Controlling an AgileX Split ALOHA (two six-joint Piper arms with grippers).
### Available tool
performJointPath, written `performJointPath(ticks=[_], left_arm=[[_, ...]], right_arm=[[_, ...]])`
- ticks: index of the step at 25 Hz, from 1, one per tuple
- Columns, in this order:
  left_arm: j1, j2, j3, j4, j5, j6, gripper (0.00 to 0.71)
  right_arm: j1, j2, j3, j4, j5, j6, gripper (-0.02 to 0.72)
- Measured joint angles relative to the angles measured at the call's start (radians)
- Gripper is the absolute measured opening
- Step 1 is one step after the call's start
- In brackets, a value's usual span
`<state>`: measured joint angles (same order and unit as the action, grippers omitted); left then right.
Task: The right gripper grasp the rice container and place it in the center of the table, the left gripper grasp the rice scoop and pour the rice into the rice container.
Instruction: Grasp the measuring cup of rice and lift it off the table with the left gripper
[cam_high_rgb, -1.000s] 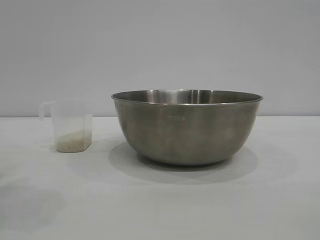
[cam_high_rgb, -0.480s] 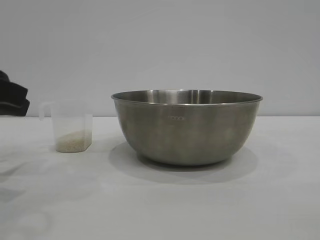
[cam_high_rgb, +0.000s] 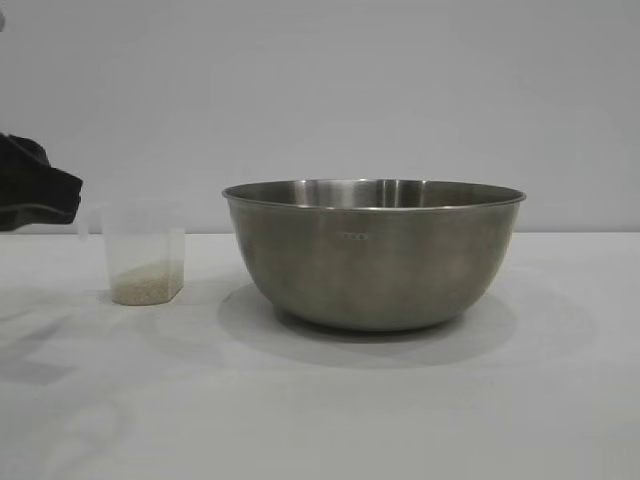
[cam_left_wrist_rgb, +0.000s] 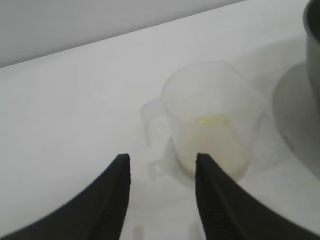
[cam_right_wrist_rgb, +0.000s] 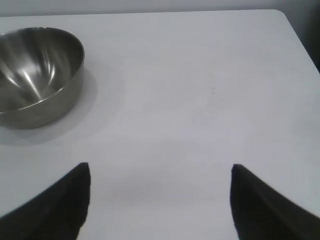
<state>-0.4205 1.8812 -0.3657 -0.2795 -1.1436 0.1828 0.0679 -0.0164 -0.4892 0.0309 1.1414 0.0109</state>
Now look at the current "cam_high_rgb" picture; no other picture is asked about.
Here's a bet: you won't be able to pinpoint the translucent plastic measuring cup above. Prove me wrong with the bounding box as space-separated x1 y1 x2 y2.
78 198 186 305

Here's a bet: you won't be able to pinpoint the white rice grains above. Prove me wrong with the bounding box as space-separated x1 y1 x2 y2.
111 258 185 305

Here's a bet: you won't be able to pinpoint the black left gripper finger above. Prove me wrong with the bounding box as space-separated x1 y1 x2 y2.
0 200 80 232
0 132 84 210

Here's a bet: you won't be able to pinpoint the stainless steel mixing bowl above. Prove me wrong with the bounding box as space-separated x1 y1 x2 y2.
222 178 529 333

